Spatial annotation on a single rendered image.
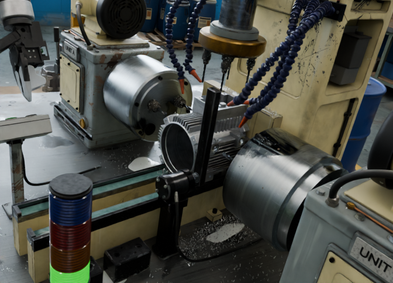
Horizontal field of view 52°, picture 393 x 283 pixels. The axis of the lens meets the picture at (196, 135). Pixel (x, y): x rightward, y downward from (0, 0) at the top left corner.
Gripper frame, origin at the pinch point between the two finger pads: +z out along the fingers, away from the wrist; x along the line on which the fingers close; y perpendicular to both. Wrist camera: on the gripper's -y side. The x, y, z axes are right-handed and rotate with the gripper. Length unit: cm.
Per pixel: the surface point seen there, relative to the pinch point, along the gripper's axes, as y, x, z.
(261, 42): 47, -41, 0
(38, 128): 0.2, -3.7, 9.1
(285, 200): 30, -53, 37
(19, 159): -4.6, 2.4, 15.5
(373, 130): 373, 114, 57
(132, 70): 34.2, 1.4, -4.8
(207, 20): 376, 328, -137
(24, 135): -3.5, -3.7, 10.1
